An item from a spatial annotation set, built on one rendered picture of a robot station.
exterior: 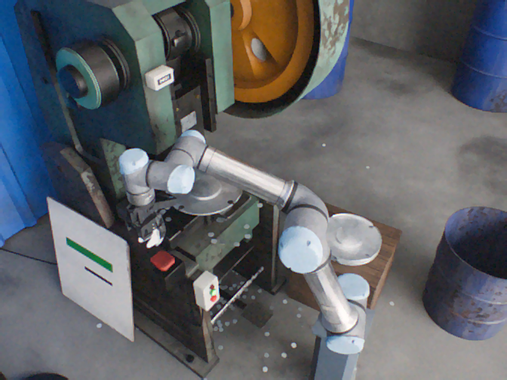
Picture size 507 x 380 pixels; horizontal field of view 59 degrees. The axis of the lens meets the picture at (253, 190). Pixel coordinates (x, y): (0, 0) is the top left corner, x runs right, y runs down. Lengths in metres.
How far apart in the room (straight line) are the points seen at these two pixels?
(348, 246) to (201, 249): 0.71
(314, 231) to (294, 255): 0.08
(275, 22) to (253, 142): 1.73
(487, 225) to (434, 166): 0.99
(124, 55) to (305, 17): 0.58
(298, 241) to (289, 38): 0.77
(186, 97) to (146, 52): 0.29
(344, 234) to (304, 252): 0.95
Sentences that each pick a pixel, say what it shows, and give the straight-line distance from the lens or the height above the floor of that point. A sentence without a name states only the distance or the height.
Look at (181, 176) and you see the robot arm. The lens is 1.17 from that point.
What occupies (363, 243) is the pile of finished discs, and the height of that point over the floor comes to 0.38.
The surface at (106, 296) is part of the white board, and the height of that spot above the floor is 0.19.
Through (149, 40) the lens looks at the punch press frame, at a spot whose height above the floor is 1.42.
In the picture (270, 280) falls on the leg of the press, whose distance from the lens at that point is 2.26.
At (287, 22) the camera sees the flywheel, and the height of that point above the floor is 1.32.
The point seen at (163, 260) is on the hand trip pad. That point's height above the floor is 0.76.
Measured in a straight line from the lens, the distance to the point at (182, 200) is 1.68.
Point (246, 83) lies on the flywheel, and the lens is 1.82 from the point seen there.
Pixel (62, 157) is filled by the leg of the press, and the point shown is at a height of 0.88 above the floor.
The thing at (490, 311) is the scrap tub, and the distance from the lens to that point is 2.21.
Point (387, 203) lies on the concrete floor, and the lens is 2.89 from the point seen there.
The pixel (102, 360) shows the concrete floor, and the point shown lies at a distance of 2.27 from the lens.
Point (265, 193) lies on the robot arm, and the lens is 1.27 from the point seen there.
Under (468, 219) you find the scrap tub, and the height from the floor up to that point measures 0.40.
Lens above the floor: 1.91
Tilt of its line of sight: 42 degrees down
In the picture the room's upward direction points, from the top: 1 degrees counter-clockwise
